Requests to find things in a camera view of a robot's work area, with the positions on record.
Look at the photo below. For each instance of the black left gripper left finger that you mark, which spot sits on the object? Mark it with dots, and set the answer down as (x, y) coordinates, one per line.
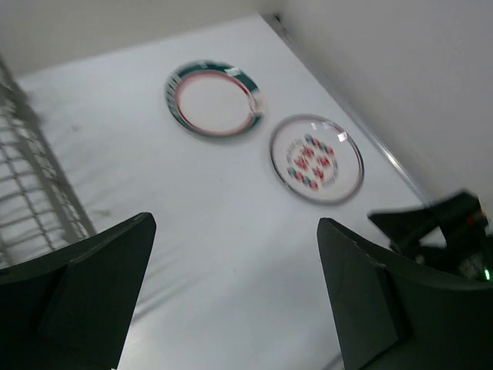
(72, 308)

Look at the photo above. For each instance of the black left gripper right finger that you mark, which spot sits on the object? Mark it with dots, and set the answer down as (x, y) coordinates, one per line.
(393, 313)

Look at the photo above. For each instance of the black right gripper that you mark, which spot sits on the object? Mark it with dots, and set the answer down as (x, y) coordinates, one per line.
(448, 235)

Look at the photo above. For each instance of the white plate red characters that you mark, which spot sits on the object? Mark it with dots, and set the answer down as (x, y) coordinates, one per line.
(316, 159)

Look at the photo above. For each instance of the white plate teal red rim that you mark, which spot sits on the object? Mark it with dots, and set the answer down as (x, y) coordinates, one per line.
(214, 99)

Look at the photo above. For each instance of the grey wire dish rack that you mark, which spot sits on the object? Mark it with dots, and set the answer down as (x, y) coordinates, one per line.
(40, 212)

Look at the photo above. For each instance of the silver aluminium side rail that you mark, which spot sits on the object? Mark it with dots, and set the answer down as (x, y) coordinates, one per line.
(274, 22)

